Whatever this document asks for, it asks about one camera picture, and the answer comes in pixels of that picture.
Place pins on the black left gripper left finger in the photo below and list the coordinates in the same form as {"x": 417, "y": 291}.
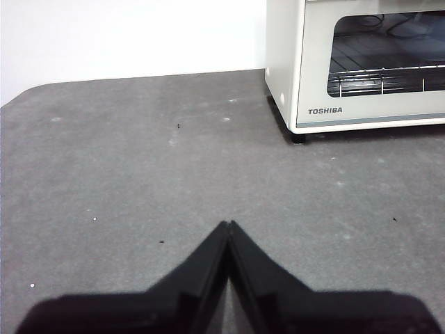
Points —
{"x": 139, "y": 313}

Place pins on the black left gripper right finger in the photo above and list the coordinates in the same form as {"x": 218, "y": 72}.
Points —
{"x": 330, "y": 313}

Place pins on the metal oven rack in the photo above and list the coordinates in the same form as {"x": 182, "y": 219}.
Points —
{"x": 382, "y": 71}

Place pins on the cream Toshiba toaster oven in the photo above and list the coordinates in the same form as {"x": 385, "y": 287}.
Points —
{"x": 281, "y": 62}

